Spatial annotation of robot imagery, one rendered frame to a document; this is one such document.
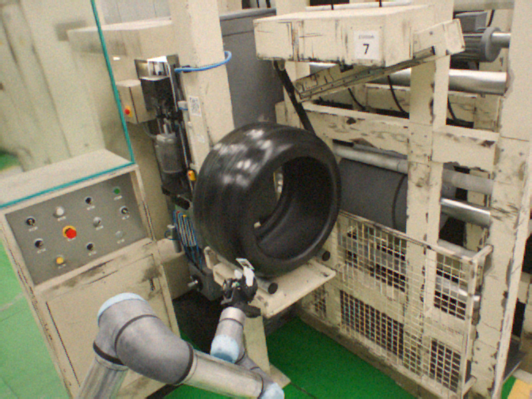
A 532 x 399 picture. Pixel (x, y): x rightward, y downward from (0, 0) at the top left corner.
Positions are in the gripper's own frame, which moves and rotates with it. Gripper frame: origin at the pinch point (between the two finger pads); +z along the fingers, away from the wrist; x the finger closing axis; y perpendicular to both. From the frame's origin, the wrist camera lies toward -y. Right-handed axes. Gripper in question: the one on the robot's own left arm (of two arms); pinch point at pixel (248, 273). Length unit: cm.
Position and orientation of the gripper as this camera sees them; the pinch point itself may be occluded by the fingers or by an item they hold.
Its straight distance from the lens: 151.6
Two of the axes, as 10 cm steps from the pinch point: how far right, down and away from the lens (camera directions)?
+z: 1.4, -5.5, 8.2
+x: -8.8, 3.1, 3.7
